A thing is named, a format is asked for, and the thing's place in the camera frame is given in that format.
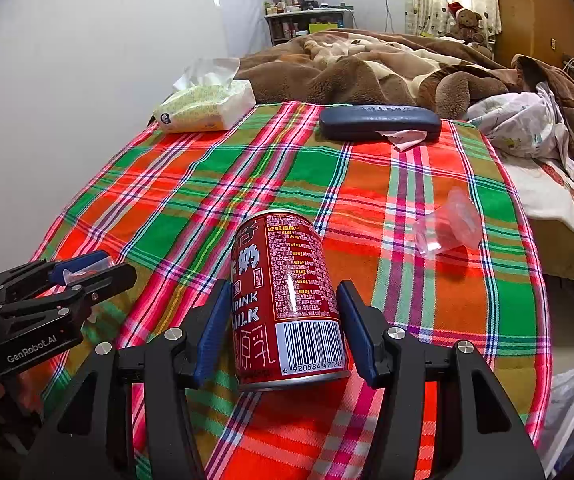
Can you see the red green plaid bedsheet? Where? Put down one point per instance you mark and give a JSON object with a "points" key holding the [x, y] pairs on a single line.
{"points": [[167, 185]]}

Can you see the red drink can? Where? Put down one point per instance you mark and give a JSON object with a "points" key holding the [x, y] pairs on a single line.
{"points": [[287, 300]]}

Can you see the white trash bin with liner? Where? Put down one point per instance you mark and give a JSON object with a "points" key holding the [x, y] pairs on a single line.
{"points": [[567, 410]]}

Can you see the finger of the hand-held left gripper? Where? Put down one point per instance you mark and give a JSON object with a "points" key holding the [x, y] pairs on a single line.
{"points": [[79, 262], [107, 277]]}

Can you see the white floral quilt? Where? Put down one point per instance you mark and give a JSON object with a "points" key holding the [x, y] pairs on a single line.
{"points": [[522, 120]]}

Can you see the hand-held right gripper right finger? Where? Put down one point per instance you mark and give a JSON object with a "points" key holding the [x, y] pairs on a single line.
{"points": [[357, 330]]}

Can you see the yellow-green tissue pack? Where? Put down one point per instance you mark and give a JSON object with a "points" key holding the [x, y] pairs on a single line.
{"points": [[207, 105]]}

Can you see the white shelf with bottles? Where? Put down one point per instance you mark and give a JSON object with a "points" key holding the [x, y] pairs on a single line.
{"points": [[292, 25]]}

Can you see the dark blue glasses case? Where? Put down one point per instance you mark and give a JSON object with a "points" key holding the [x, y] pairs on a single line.
{"points": [[377, 122]]}

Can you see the clear ribbed plastic cup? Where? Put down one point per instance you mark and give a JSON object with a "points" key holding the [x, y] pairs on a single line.
{"points": [[452, 225]]}

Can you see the clear plastic wrapper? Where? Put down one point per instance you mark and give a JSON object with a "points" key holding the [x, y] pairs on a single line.
{"points": [[74, 274]]}

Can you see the brown fleece blanket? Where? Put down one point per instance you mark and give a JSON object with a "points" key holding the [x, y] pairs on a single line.
{"points": [[357, 75]]}

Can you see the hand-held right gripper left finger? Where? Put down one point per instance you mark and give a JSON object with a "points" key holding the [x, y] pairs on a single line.
{"points": [[212, 330]]}

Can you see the small pink cloth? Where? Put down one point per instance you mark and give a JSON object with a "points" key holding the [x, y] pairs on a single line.
{"points": [[404, 140]]}

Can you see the yellow patterned mattress sheet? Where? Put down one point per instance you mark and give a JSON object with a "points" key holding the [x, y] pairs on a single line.
{"points": [[557, 200]]}

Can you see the brown teddy bear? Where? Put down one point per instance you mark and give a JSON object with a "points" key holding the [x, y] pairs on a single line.
{"points": [[467, 22]]}

